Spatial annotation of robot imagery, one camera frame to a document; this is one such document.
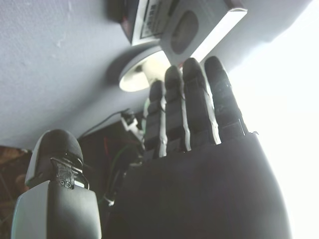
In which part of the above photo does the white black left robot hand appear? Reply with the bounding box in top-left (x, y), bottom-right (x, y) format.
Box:
top-left (11, 56), bottom-right (292, 239)

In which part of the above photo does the grey white box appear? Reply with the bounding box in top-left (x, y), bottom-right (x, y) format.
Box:
top-left (159, 0), bottom-right (249, 66)

